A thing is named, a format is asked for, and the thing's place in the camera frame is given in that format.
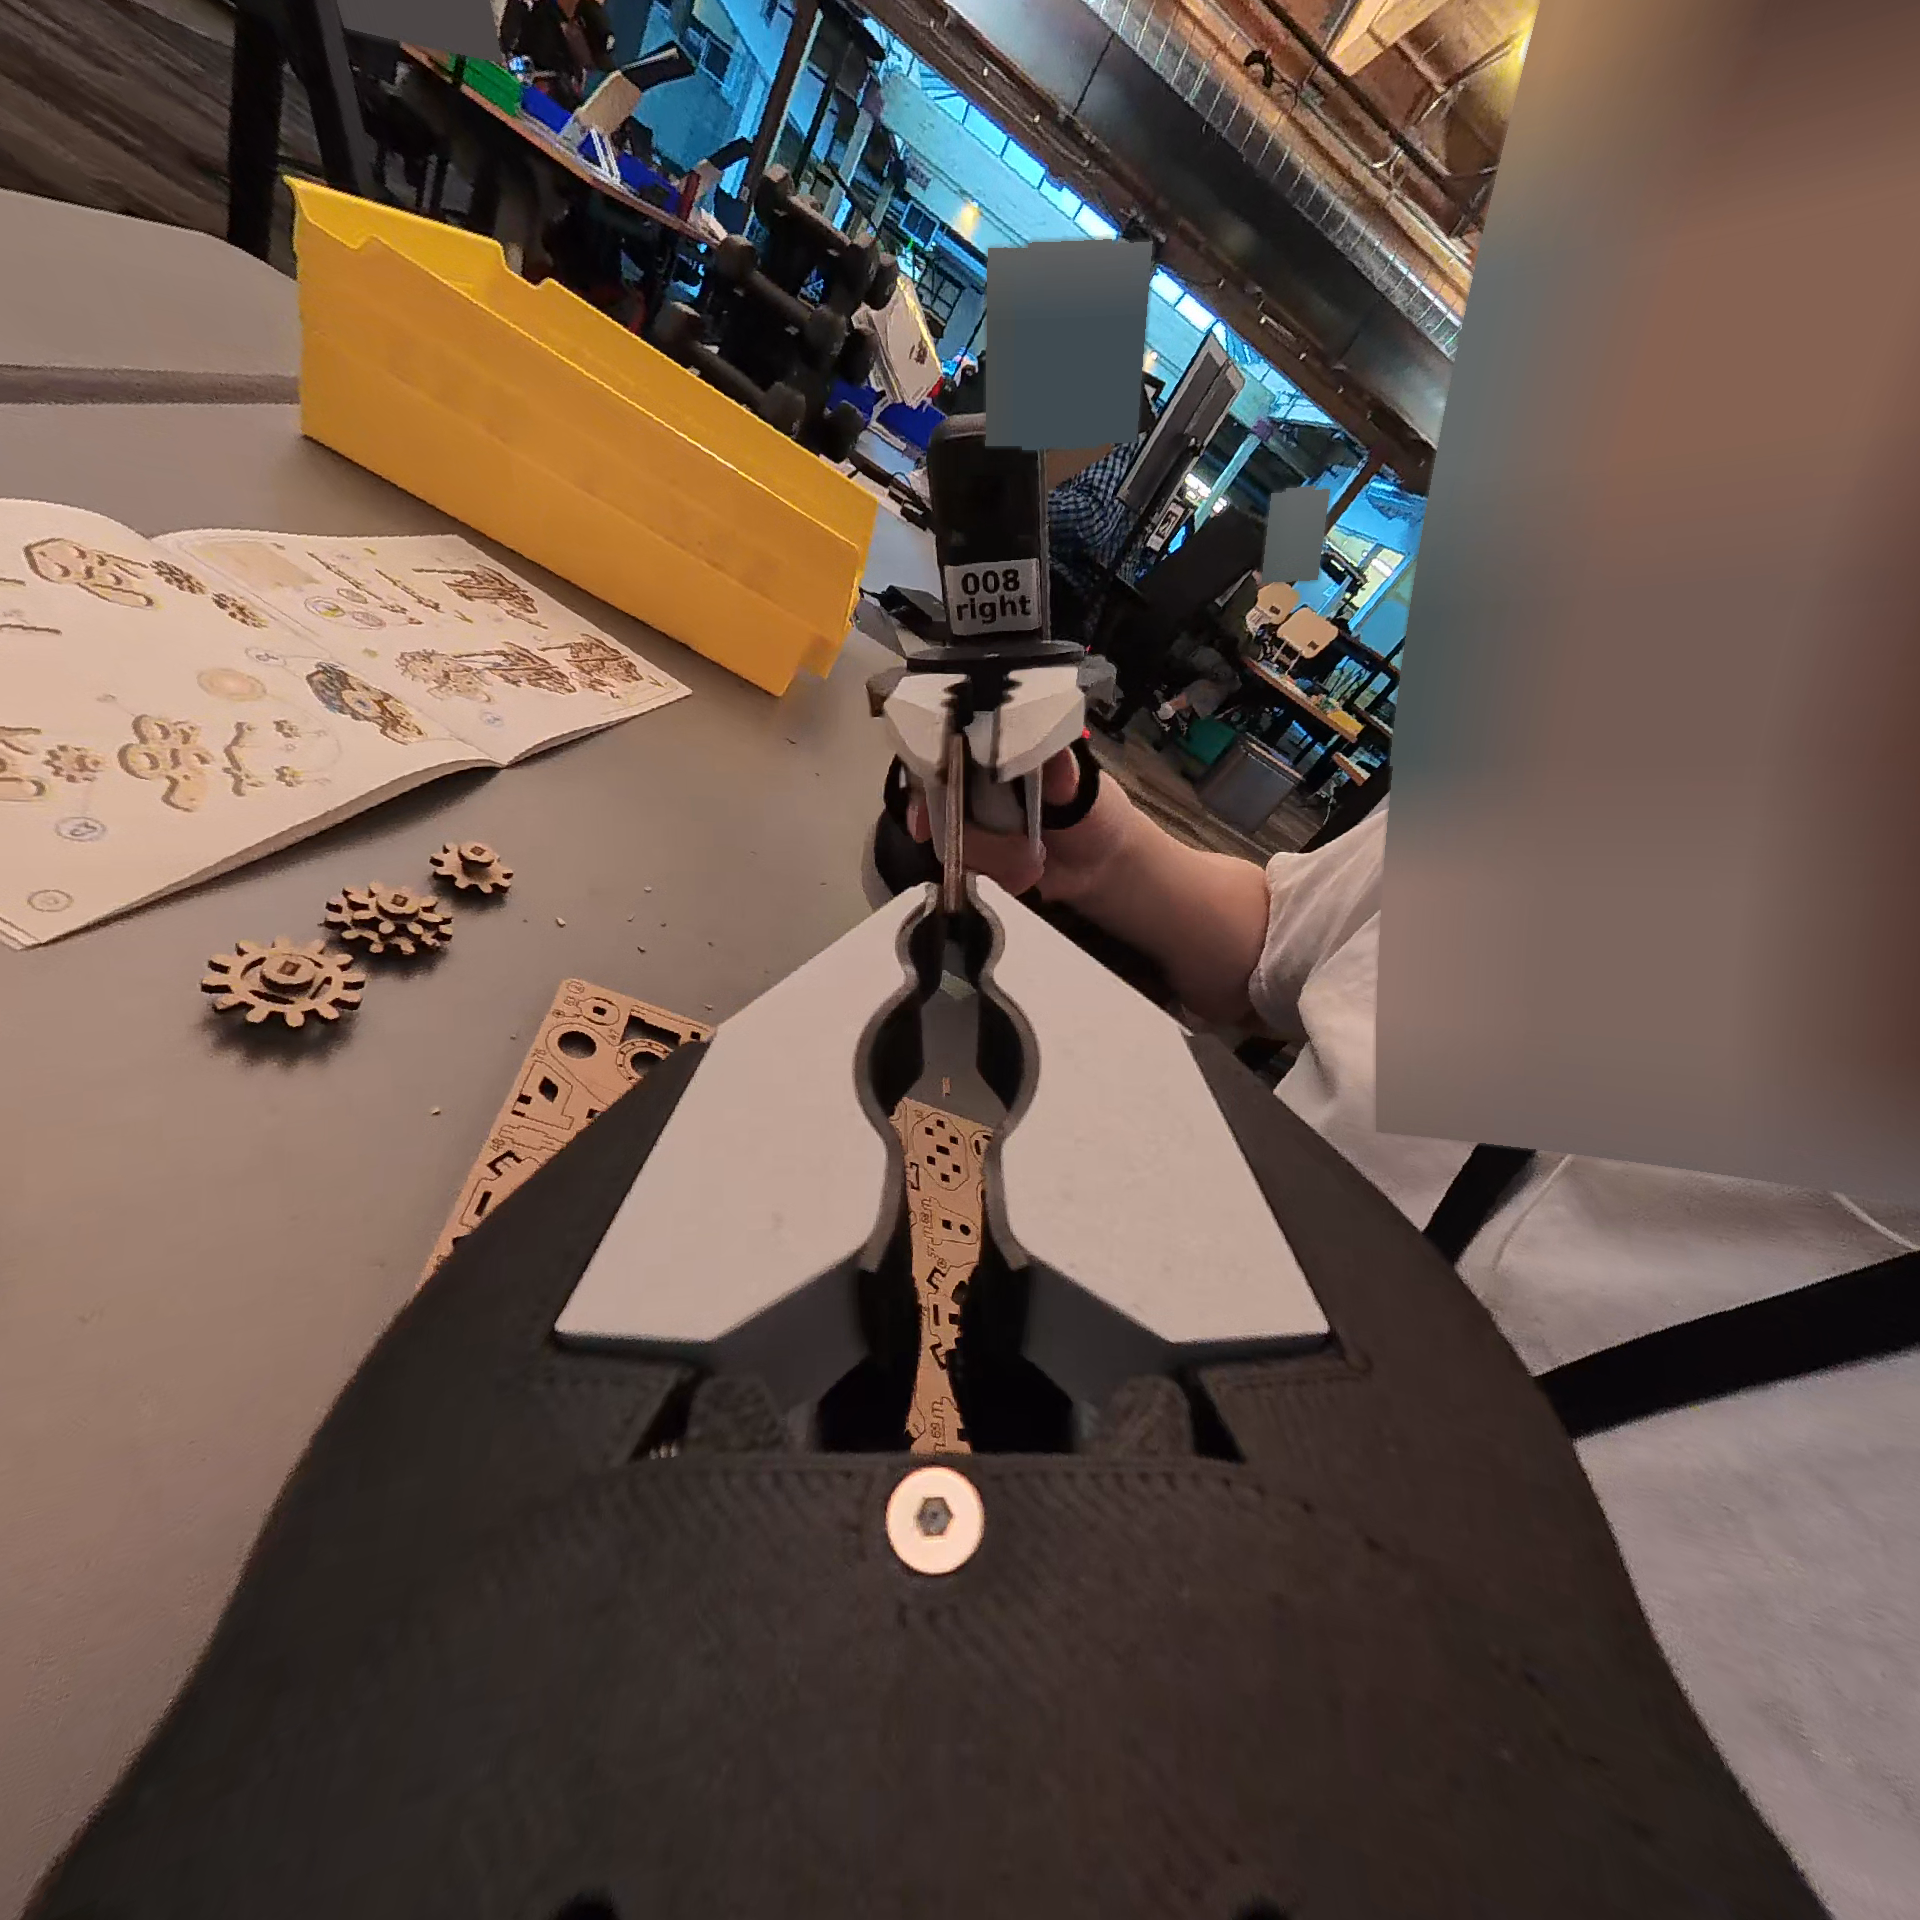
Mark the yellow plastic bin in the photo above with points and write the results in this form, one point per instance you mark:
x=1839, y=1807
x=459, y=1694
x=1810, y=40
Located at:
x=571, y=433

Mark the printed instruction booklet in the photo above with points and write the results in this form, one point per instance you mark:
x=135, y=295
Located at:
x=299, y=721

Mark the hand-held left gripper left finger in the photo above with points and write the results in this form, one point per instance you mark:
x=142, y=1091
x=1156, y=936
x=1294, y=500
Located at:
x=722, y=1200

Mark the black padded wrist rest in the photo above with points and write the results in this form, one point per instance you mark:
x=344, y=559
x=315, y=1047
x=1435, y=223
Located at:
x=899, y=879

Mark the black office chair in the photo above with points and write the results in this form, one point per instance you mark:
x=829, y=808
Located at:
x=1185, y=600

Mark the plywood sheet with uncut parts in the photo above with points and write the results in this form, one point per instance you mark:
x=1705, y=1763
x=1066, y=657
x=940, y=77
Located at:
x=494, y=1172

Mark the small wooden gear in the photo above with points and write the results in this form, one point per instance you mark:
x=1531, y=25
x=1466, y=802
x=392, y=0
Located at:
x=285, y=984
x=388, y=917

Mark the grey trash bin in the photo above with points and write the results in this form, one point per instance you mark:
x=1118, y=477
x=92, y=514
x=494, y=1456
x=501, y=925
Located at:
x=1254, y=779

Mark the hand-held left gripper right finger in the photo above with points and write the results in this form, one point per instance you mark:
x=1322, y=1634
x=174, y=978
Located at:
x=1172, y=1200

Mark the silver air duct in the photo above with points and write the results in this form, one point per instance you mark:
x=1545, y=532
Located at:
x=1396, y=256

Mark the person's right hand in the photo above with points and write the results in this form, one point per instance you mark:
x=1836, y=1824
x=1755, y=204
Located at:
x=1063, y=864

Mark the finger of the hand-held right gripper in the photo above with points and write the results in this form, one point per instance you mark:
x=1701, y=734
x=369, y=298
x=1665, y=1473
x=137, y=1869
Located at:
x=1037, y=734
x=918, y=726

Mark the black dumbbells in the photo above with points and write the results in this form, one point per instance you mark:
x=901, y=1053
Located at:
x=780, y=301

